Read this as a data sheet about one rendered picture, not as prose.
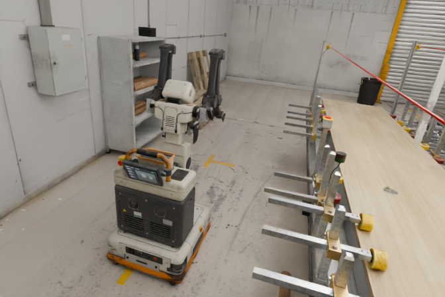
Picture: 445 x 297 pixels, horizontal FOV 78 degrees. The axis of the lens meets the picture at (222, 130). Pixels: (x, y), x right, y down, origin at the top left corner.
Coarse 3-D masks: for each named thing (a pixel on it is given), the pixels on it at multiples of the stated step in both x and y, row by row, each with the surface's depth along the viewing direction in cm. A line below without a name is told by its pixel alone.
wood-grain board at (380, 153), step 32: (352, 128) 286; (384, 128) 295; (352, 160) 214; (384, 160) 219; (416, 160) 224; (352, 192) 170; (384, 192) 173; (416, 192) 176; (352, 224) 147; (384, 224) 144; (416, 224) 146; (416, 256) 125; (384, 288) 107; (416, 288) 108
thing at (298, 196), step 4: (264, 188) 175; (268, 188) 175; (272, 188) 175; (276, 188) 175; (272, 192) 174; (276, 192) 173; (280, 192) 173; (284, 192) 172; (288, 192) 171; (292, 192) 172; (296, 192) 172; (288, 196) 172; (292, 196) 171; (296, 196) 170; (300, 196) 170; (304, 196) 169; (308, 196) 169; (312, 196) 170; (316, 196) 170; (304, 200) 170; (308, 200) 169; (312, 200) 168; (316, 200) 168
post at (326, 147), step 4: (324, 144) 187; (324, 148) 185; (328, 148) 184; (324, 152) 186; (324, 156) 186; (324, 160) 187; (320, 164) 189; (324, 164) 188; (320, 168) 190; (320, 172) 191; (320, 176) 192
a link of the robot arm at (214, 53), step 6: (216, 48) 211; (210, 54) 203; (216, 54) 202; (210, 60) 205; (216, 60) 204; (210, 66) 206; (216, 66) 206; (210, 72) 206; (216, 72) 208; (210, 78) 207; (210, 84) 208; (210, 90) 209; (204, 96) 212; (216, 96) 211; (216, 102) 213
